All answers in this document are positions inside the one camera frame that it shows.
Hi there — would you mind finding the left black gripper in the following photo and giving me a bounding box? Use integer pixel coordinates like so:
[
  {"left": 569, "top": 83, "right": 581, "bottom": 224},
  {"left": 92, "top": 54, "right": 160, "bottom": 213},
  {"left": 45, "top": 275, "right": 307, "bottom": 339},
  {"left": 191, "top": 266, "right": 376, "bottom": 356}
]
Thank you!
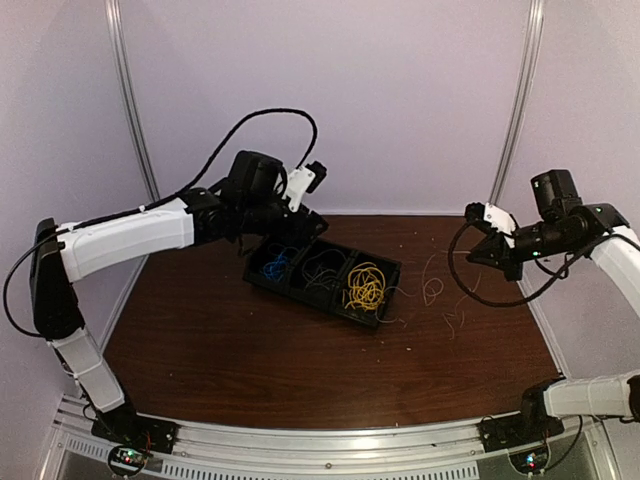
[{"left": 241, "top": 197, "right": 330, "bottom": 249}]

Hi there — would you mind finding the left aluminium frame post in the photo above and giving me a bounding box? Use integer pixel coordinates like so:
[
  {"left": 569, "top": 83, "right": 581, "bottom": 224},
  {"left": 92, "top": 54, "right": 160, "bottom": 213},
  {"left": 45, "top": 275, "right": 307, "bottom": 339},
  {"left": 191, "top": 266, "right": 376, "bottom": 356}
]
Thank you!
[{"left": 103, "top": 0, "right": 169, "bottom": 223}]

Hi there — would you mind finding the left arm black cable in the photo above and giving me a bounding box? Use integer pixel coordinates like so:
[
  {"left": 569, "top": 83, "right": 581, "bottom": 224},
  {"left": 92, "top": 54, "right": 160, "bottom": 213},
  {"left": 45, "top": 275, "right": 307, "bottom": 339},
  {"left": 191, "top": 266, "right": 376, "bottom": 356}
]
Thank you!
[{"left": 139, "top": 108, "right": 319, "bottom": 211}]

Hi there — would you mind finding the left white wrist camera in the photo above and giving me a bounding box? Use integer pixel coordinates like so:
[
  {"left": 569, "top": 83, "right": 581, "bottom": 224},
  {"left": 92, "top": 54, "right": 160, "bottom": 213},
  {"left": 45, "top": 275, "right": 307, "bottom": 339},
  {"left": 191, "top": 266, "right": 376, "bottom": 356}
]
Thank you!
[{"left": 283, "top": 161, "right": 327, "bottom": 213}]

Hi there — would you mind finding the blue cable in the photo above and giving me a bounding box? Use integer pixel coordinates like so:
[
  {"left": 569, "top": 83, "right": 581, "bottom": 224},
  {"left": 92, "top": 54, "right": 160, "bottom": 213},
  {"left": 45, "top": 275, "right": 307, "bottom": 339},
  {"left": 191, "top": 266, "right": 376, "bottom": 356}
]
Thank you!
[{"left": 259, "top": 243, "right": 296, "bottom": 286}]

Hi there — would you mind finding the black three-compartment bin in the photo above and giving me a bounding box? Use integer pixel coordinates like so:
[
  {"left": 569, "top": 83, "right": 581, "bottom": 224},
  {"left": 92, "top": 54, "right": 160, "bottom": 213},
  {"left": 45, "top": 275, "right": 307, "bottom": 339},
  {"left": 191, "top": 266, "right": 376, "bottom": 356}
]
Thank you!
[{"left": 243, "top": 238, "right": 401, "bottom": 329}]

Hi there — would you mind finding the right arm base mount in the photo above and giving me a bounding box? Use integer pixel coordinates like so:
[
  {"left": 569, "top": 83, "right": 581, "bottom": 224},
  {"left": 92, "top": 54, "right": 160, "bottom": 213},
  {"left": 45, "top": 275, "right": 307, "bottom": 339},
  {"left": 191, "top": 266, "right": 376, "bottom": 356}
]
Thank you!
[{"left": 478, "top": 414, "right": 565, "bottom": 476}]

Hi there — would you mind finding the aluminium frame post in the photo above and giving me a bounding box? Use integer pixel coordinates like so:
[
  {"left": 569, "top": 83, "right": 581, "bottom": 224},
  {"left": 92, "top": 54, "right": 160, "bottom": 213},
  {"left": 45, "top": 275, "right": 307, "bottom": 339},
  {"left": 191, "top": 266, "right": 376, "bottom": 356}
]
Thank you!
[
  {"left": 489, "top": 0, "right": 546, "bottom": 204},
  {"left": 103, "top": 0, "right": 169, "bottom": 223}
]

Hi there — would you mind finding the right aluminium frame post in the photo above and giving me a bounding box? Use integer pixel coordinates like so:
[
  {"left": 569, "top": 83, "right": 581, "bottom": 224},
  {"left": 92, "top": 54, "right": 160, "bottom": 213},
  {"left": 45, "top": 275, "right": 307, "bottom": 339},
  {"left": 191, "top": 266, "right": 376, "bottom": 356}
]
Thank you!
[{"left": 489, "top": 0, "right": 546, "bottom": 204}]

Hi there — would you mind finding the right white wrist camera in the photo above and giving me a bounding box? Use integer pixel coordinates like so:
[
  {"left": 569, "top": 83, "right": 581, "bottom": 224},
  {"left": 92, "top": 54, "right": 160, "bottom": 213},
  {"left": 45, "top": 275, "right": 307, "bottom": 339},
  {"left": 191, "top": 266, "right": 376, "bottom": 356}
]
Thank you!
[{"left": 464, "top": 202, "right": 518, "bottom": 249}]

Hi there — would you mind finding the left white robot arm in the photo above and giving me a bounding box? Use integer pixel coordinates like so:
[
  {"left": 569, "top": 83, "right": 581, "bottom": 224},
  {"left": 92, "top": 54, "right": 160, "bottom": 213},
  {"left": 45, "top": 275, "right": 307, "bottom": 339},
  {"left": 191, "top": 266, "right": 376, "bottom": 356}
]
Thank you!
[{"left": 18, "top": 151, "right": 328, "bottom": 444}]

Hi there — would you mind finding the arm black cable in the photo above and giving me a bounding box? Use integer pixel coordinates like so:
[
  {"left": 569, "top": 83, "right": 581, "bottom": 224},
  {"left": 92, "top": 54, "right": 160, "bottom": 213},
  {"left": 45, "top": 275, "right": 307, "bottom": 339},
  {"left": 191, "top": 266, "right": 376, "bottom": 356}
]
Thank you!
[
  {"left": 447, "top": 219, "right": 601, "bottom": 307},
  {"left": 139, "top": 108, "right": 319, "bottom": 211}
]

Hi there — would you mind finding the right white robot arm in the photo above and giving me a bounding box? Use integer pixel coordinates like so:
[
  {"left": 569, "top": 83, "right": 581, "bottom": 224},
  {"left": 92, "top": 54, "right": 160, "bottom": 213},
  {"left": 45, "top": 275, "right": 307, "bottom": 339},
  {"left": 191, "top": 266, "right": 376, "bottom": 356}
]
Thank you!
[{"left": 464, "top": 169, "right": 639, "bottom": 442}]

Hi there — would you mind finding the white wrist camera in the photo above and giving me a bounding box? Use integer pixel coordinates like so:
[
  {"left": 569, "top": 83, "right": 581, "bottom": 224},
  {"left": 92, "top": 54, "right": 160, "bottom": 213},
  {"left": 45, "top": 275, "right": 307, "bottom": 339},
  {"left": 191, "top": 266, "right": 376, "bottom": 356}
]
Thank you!
[
  {"left": 283, "top": 161, "right": 327, "bottom": 213},
  {"left": 464, "top": 202, "right": 518, "bottom": 249}
]

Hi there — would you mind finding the aluminium front rail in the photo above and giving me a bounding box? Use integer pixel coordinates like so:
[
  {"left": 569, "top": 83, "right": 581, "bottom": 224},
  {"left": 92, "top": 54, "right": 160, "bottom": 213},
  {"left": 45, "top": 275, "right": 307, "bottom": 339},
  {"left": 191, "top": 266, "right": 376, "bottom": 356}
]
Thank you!
[{"left": 49, "top": 407, "right": 616, "bottom": 480}]

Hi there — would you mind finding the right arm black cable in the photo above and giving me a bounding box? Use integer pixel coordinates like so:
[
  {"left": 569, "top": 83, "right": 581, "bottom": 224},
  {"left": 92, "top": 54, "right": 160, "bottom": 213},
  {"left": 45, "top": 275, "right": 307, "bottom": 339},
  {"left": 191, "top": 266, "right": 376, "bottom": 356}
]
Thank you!
[{"left": 447, "top": 219, "right": 601, "bottom": 307}]

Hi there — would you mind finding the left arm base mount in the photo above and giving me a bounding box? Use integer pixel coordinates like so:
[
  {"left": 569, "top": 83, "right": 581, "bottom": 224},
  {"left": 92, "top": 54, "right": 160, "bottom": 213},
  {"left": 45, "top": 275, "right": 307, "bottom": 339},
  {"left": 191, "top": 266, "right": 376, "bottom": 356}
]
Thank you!
[{"left": 91, "top": 417, "right": 178, "bottom": 477}]

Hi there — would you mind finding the yellow cable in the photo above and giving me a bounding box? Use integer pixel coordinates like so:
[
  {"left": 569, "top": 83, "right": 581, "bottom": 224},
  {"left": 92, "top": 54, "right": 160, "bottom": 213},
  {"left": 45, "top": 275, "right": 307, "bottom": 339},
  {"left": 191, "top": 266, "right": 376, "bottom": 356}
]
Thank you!
[{"left": 342, "top": 262, "right": 387, "bottom": 315}]

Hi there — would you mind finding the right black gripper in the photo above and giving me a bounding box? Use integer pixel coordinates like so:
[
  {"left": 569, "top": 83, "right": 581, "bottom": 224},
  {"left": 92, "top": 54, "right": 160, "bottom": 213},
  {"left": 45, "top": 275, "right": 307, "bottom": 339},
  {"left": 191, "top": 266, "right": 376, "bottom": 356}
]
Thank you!
[{"left": 466, "top": 218, "right": 577, "bottom": 282}]

